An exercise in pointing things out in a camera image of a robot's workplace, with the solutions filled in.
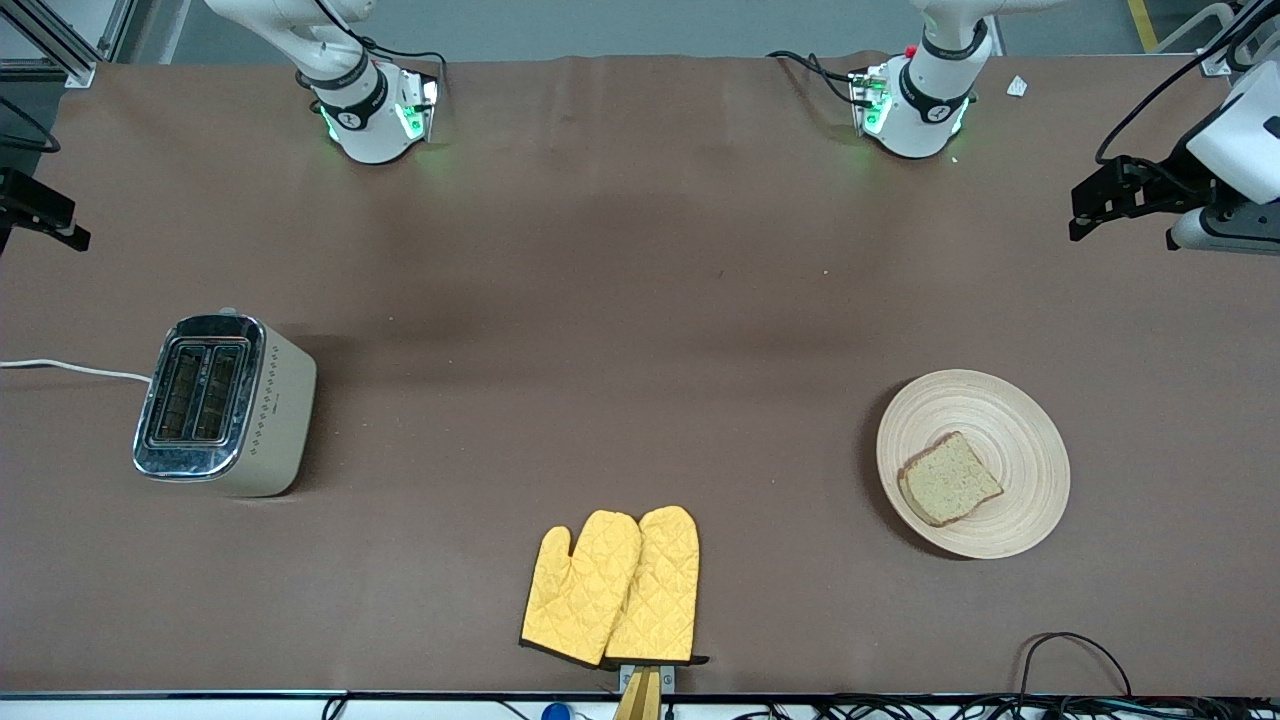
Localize round wooden plate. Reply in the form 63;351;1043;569
876;369;1071;560

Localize bread slice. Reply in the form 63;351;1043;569
897;431;1004;528

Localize beige and chrome toaster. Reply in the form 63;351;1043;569
133;308;318;498

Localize brown table cover sheet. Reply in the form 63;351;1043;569
0;50;1280;697

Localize yellow quilted oven mitt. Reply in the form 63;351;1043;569
519;510;643;669
603;505;710;667

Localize white toaster power cord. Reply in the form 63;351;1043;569
0;358;152;384

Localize aluminium frame profile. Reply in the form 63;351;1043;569
1198;0;1280;78
0;0;137;89

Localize black left arm base cable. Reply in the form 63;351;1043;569
767;49;863;107

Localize black arm base cable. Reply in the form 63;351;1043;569
767;49;863;107
355;38;449;103

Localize black right arm base cable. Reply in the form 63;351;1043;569
355;38;449;103

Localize looped black cable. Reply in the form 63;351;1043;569
1014;631;1137;701

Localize tangled black cable bundle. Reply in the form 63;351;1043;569
740;695;1280;720

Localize wooden post with metal bracket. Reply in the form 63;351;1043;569
612;663;677;720

